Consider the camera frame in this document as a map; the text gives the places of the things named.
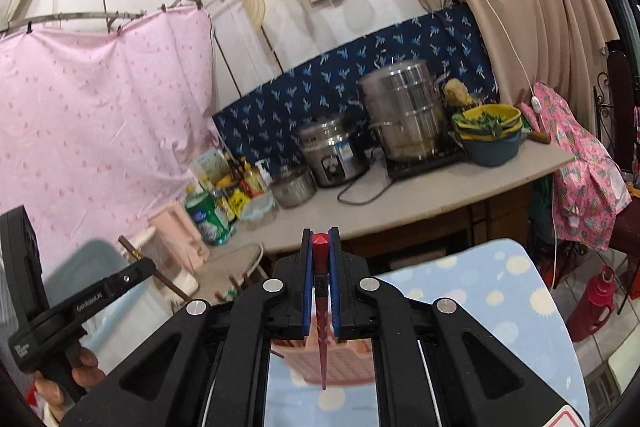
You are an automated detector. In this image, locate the steel rice cooker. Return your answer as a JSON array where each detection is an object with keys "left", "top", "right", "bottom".
[{"left": 298, "top": 114, "right": 371, "bottom": 188}]

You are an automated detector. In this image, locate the yellow colander with greens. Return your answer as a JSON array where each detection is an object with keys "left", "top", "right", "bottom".
[{"left": 451, "top": 103, "right": 523, "bottom": 142}]

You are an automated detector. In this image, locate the grey kitchen counter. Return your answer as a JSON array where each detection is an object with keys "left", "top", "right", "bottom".
[{"left": 227, "top": 139, "right": 576, "bottom": 258}]

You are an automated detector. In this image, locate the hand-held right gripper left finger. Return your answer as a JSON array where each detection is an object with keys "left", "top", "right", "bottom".
[{"left": 60, "top": 228, "right": 316, "bottom": 427}]

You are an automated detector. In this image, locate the blue dotted blanket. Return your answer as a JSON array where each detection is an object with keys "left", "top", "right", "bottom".
[{"left": 265, "top": 237, "right": 588, "bottom": 427}]

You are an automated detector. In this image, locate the yellow oil bottle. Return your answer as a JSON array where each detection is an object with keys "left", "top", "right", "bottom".
[{"left": 242, "top": 157, "right": 263, "bottom": 198}]

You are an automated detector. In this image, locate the white appliance base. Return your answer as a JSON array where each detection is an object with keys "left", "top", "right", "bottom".
[{"left": 134, "top": 227, "right": 201, "bottom": 299}]

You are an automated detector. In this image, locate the grey appliance cable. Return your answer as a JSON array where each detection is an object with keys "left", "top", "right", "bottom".
[{"left": 244, "top": 242, "right": 267, "bottom": 279}]

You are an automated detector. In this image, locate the pink perforated utensil holder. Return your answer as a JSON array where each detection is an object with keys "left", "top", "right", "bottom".
[{"left": 272, "top": 338, "right": 376, "bottom": 384}]

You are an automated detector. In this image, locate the pink floral garment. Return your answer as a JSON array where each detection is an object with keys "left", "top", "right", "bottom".
[{"left": 520, "top": 82, "right": 633, "bottom": 250}]

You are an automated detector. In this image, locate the yellow packet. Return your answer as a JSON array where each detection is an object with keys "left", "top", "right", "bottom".
[{"left": 225, "top": 188, "right": 251, "bottom": 220}]

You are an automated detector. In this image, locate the dark sauce bottle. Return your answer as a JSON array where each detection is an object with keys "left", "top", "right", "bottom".
[{"left": 226, "top": 152, "right": 243, "bottom": 188}]

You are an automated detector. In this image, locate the navy floral cloth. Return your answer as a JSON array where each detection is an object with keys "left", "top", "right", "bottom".
[{"left": 212, "top": 2, "right": 501, "bottom": 170}]

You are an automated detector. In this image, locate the white pump bottle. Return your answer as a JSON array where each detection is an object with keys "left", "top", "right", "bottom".
[{"left": 255, "top": 159, "right": 274, "bottom": 188}]

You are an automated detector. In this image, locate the wood grain side counter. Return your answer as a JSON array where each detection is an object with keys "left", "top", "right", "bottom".
[{"left": 200, "top": 242, "right": 266, "bottom": 293}]

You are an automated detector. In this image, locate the brown loofah scrubber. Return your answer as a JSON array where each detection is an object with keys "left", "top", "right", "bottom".
[{"left": 442, "top": 78, "right": 473, "bottom": 108}]

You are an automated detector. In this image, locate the pink patterned curtain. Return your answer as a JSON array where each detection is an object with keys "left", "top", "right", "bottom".
[{"left": 0, "top": 6, "right": 221, "bottom": 268}]

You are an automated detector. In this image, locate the black power cable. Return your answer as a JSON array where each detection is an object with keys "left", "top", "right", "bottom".
[{"left": 337, "top": 147, "right": 391, "bottom": 206}]

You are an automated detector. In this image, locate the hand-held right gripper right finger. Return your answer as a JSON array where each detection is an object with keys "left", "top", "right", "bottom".
[{"left": 329, "top": 227, "right": 591, "bottom": 427}]

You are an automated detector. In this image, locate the green tin can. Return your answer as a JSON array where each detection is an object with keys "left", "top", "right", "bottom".
[{"left": 184, "top": 189, "right": 233, "bottom": 247}]

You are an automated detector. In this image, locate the red thermos jug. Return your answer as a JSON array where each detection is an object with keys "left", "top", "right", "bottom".
[{"left": 567, "top": 264, "right": 616, "bottom": 343}]

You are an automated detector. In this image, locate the bright red chopstick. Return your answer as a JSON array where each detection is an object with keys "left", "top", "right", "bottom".
[{"left": 311, "top": 232, "right": 331, "bottom": 390}]

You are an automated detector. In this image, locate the glass food container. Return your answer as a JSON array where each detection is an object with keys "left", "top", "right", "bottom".
[{"left": 240, "top": 194, "right": 277, "bottom": 230}]

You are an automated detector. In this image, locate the dark wooden chair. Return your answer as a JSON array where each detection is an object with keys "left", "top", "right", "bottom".
[{"left": 592, "top": 49, "right": 640, "bottom": 178}]

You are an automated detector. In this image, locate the small steel pot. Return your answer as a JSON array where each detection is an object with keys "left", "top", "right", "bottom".
[{"left": 270, "top": 164, "right": 317, "bottom": 209}]

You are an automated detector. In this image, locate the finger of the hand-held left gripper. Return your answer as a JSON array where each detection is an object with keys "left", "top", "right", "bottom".
[{"left": 74, "top": 257, "right": 157, "bottom": 317}]

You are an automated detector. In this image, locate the white cord with switch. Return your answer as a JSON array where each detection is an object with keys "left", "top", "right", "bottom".
[{"left": 407, "top": 0, "right": 544, "bottom": 114}]

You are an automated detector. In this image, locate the large steel steamer pot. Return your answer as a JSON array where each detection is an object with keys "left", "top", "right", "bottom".
[{"left": 357, "top": 59, "right": 448, "bottom": 162}]

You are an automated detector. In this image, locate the black induction cooker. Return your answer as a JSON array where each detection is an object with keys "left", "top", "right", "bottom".
[{"left": 382, "top": 147, "right": 468, "bottom": 182}]

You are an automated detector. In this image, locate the blue plastic basin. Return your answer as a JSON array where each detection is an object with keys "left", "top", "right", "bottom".
[{"left": 460, "top": 129, "right": 523, "bottom": 168}]

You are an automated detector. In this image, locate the dark brown chopstick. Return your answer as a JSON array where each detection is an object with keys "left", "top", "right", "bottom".
[{"left": 118, "top": 234, "right": 188, "bottom": 299}]

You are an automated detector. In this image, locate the pink plastic appliance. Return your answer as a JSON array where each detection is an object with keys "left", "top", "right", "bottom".
[{"left": 147, "top": 199, "right": 211, "bottom": 278}]

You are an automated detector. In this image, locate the person's left hand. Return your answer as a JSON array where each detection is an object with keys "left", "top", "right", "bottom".
[{"left": 32, "top": 347, "right": 107, "bottom": 425}]

